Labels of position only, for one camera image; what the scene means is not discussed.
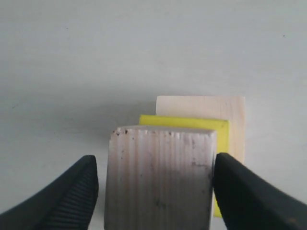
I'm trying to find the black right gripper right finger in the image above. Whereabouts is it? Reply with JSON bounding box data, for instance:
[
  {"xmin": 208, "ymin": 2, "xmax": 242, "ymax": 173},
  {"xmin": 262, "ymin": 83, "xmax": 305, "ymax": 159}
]
[{"xmin": 213, "ymin": 153, "xmax": 307, "ymax": 230}]

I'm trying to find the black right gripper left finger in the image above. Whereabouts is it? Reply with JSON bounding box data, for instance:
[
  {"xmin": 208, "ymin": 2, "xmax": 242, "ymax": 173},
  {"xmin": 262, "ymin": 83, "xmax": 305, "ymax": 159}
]
[{"xmin": 0, "ymin": 155, "xmax": 99, "ymax": 230}]

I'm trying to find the yellow cube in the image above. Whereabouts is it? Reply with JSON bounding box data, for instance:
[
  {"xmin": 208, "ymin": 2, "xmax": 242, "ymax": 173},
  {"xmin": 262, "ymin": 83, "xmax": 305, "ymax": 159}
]
[{"xmin": 139, "ymin": 114, "xmax": 231, "ymax": 219}]

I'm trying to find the medium wooden cube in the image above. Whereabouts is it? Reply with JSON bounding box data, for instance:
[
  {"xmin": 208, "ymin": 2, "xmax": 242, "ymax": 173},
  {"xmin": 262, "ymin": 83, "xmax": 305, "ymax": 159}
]
[{"xmin": 104, "ymin": 126, "xmax": 217, "ymax": 230}]

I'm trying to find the large light wooden cube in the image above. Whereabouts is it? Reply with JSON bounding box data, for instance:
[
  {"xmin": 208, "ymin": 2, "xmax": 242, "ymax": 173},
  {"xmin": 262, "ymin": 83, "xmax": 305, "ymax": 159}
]
[{"xmin": 156, "ymin": 96, "xmax": 246, "ymax": 163}]

